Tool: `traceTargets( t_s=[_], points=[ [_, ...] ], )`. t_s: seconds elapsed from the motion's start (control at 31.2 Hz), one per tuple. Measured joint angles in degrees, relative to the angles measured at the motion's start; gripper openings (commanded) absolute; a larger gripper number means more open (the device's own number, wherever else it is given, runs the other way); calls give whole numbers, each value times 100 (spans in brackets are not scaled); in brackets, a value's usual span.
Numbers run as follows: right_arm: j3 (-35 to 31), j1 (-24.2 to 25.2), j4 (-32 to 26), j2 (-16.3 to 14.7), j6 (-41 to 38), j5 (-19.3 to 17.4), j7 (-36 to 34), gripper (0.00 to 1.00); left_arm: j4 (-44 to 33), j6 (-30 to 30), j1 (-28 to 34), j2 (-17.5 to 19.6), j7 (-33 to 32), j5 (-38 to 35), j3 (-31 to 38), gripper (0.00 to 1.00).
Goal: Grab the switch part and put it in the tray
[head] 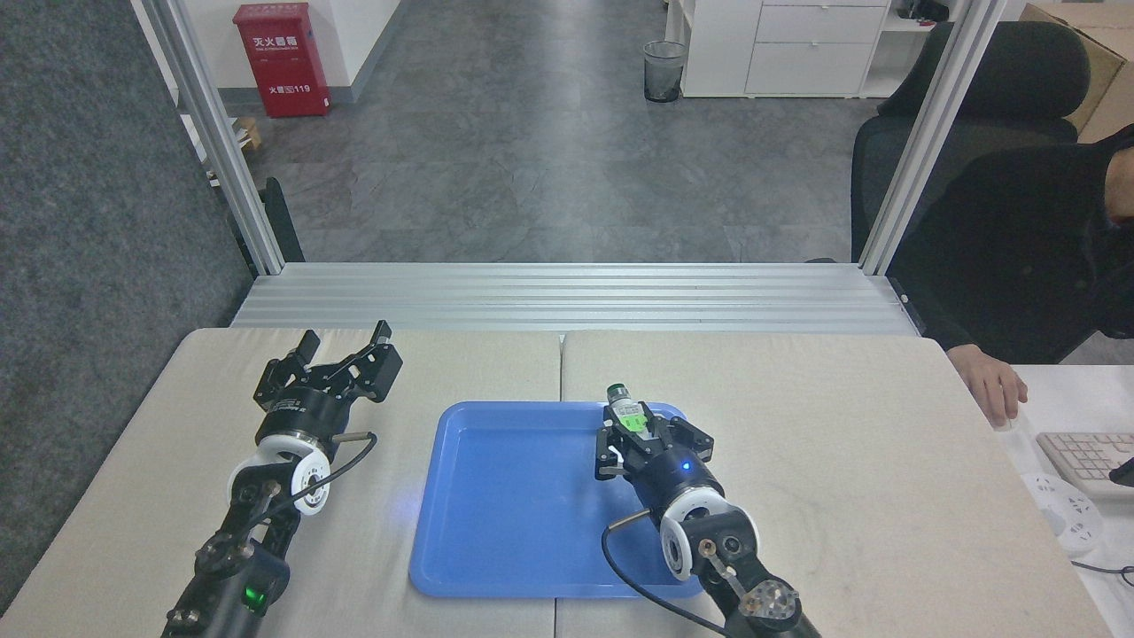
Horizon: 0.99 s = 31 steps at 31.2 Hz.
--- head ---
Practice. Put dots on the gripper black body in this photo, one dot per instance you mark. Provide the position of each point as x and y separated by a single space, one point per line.
306 409
673 474

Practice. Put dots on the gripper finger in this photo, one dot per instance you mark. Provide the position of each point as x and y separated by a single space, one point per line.
613 461
372 372
279 377
687 434

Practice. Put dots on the green and white switch part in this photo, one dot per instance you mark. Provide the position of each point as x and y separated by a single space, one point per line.
625 409

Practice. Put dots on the white computer mouse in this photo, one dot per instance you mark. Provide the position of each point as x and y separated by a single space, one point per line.
1005 428

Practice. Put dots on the person's right forearm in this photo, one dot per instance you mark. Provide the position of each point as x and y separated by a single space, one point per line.
943 323

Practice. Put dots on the blue plastic tray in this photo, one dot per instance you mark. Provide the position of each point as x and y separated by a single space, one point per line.
514 523

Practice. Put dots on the person's right hand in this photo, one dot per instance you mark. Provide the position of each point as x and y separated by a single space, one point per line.
992 381

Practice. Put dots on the black panel foot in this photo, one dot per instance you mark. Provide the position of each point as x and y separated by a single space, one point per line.
282 221

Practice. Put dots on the grey felt partition panel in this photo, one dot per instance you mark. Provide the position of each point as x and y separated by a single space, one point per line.
89 266

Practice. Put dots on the small cardboard box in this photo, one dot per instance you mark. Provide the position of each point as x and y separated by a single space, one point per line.
248 133

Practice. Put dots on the red fire extinguisher cabinet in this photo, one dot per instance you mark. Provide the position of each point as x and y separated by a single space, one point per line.
282 58

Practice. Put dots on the grey mesh waste bin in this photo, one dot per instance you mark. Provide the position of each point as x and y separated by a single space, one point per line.
664 71

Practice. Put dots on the white desk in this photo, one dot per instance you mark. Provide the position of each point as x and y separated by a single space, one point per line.
1063 403

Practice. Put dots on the white power strip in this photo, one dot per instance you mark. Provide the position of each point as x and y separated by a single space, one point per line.
1063 514

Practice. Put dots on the person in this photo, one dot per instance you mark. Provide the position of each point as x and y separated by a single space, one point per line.
1028 239

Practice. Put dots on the white keyboard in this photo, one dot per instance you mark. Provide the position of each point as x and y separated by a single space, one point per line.
1081 461

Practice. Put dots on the white drawer cabinet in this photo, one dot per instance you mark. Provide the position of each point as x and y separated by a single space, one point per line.
780 49

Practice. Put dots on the white open shelf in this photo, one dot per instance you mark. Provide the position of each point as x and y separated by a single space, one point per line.
895 58

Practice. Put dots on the black flat device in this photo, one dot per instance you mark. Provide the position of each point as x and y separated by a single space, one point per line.
1123 475

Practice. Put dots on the black office chair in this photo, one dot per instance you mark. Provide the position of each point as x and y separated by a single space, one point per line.
1019 71

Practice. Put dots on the large cardboard box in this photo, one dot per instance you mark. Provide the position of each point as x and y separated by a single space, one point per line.
1107 44

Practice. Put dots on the silver aluminium rail platform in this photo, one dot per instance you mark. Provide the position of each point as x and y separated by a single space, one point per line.
576 297

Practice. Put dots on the silver aluminium post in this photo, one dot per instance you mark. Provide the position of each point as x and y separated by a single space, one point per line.
930 133
213 133

